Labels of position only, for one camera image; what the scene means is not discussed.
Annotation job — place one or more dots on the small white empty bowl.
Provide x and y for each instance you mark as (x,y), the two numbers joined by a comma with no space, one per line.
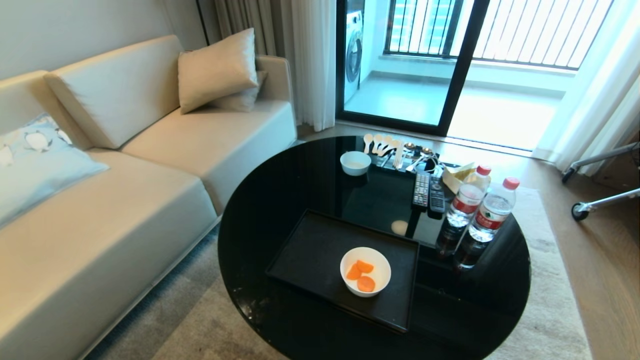
(355,163)

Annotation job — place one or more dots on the black rectangular tray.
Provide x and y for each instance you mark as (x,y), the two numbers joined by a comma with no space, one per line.
(320,255)

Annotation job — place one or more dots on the white bowl with carrot scraps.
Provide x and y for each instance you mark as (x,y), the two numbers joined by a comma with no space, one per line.
(380,280)

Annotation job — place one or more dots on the round black glass table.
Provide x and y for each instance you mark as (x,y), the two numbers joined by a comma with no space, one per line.
(280,200)

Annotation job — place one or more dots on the white plastic spoon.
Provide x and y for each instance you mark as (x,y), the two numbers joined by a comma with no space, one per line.
(368,141)
(385,145)
(377,142)

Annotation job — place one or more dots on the orange carrot slice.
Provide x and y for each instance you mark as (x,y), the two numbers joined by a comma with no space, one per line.
(364,266)
(366,284)
(353,272)

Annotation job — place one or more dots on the black remote control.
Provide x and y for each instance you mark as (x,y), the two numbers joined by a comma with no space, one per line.
(421,190)
(437,196)

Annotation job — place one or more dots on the beige square cushion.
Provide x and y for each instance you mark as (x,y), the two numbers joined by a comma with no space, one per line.
(242,97)
(216,70)

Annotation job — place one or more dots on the white sheer curtain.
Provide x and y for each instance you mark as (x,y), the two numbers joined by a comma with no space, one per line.
(310,60)
(595,100)

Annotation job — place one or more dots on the white washing machine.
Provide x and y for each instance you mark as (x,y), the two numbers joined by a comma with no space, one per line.
(353,55)

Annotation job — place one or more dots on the yellow tissue box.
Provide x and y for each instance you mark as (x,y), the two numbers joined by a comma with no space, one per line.
(457,177)

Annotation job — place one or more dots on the clear water bottle red cap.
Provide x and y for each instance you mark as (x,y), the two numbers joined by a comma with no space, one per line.
(492,212)
(466,200)

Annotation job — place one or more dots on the black framed sliding glass door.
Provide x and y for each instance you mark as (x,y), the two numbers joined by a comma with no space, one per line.
(462,65)

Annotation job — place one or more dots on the beige leather sofa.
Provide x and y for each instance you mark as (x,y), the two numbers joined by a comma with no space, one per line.
(125,210)

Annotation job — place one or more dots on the beige sofa back cushion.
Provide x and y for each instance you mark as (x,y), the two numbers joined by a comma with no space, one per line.
(117,90)

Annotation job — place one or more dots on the black balcony railing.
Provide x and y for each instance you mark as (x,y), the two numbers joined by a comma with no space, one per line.
(530,30)

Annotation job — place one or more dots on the grey beige floor rug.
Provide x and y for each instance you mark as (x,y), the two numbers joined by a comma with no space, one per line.
(555,300)

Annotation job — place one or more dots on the metal wheeled stand leg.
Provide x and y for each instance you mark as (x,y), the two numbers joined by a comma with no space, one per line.
(600,159)
(602,202)

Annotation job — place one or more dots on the light blue penguin cushion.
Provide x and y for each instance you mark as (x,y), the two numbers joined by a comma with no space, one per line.
(37,162)

